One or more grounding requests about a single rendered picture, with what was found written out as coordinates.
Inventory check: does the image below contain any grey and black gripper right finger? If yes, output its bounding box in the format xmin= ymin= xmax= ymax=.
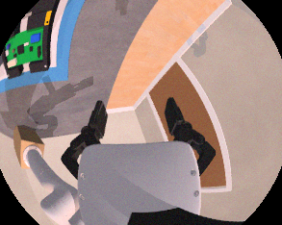
xmin=165 ymin=97 xmax=216 ymax=177

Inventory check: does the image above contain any green circuit board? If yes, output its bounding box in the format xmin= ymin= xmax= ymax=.
xmin=6 ymin=26 xmax=43 ymax=68

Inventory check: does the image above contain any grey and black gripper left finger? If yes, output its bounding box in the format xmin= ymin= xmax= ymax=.
xmin=61 ymin=100 xmax=108 ymax=180

